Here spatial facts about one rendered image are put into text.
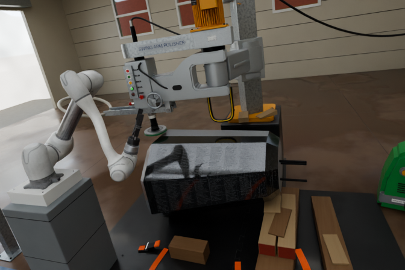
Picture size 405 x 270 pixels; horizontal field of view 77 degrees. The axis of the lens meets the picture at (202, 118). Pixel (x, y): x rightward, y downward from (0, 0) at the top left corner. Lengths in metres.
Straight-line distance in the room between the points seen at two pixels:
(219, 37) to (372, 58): 6.70
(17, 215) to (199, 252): 1.26
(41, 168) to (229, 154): 1.31
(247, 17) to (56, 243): 2.37
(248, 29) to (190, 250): 2.02
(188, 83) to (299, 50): 6.16
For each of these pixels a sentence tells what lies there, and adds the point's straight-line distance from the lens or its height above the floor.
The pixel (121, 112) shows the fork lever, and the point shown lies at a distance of 2.50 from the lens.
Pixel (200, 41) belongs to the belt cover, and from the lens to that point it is 2.06.
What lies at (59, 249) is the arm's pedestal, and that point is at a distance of 2.05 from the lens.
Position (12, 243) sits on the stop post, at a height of 0.10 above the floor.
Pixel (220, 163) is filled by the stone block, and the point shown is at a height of 0.70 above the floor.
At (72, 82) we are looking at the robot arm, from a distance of 1.67.
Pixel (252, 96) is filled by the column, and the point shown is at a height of 0.97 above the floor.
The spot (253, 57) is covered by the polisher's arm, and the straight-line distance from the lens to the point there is 2.61.
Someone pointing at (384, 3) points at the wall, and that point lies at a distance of 8.34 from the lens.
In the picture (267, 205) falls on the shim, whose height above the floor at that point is 0.26.
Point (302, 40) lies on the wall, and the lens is 8.03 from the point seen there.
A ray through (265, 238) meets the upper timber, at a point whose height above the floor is 0.25.
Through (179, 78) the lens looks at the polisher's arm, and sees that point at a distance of 2.17.
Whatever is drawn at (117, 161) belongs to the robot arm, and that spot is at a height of 1.08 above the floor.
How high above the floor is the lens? 1.69
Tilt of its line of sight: 18 degrees down
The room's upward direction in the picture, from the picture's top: 9 degrees counter-clockwise
